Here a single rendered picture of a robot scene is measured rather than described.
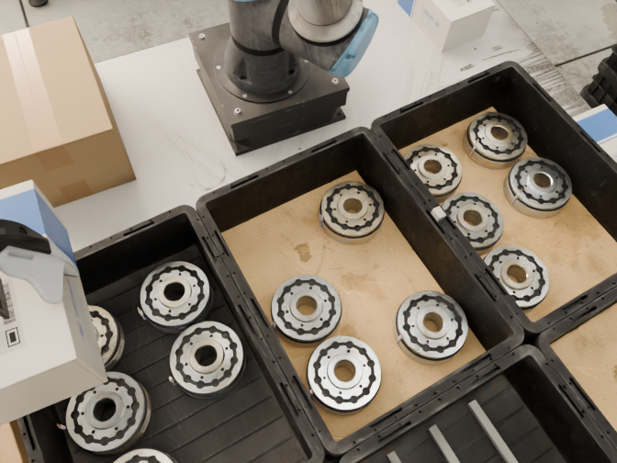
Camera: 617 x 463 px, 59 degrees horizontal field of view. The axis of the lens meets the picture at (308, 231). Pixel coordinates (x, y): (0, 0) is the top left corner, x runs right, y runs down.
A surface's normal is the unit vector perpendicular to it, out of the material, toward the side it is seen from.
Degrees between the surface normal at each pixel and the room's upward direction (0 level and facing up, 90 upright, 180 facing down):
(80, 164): 90
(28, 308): 0
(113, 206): 0
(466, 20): 90
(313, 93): 2
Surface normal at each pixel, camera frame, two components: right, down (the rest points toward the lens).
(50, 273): 0.79, -0.54
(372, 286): 0.03, -0.47
